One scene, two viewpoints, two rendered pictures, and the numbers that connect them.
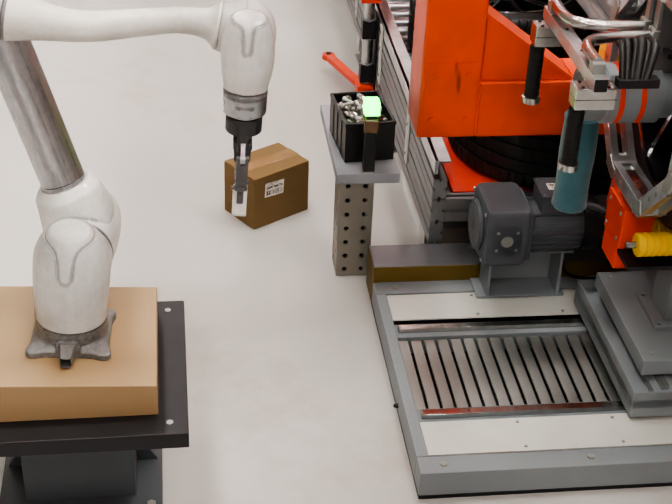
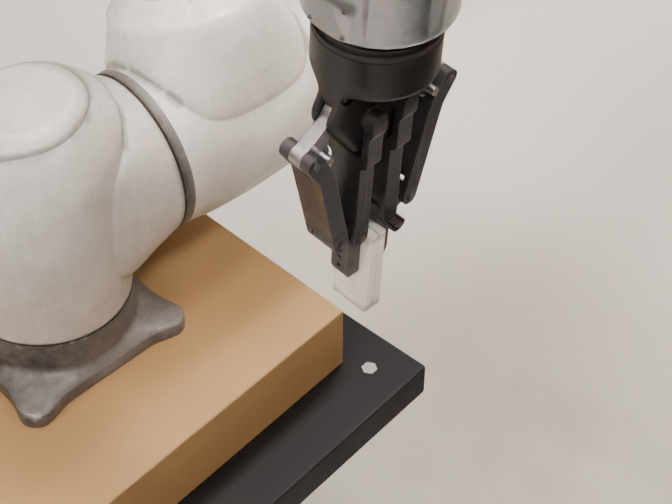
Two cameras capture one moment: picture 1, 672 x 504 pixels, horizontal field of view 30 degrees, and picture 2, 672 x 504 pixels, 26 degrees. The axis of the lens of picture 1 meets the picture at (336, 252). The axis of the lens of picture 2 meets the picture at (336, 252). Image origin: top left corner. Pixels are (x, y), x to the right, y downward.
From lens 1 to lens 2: 2.00 m
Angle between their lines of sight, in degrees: 41
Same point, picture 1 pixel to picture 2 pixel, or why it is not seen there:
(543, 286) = not seen: outside the picture
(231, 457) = not seen: outside the picture
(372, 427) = not seen: outside the picture
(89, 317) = (13, 318)
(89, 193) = (187, 30)
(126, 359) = (66, 452)
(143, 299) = (281, 324)
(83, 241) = (13, 144)
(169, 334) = (301, 430)
